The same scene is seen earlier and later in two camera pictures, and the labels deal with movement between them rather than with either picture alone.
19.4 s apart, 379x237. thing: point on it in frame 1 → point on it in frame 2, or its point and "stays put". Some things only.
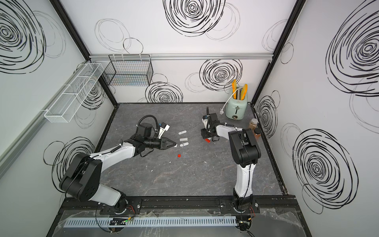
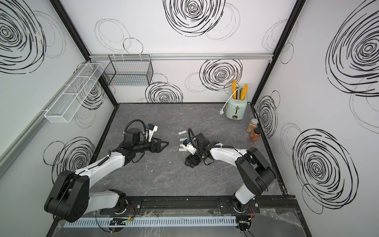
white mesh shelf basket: x=62 y=109 stays put
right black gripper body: x=206 y=133 → x=195 y=159
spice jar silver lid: x=253 y=124 stays put
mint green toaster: x=235 y=108 stays put
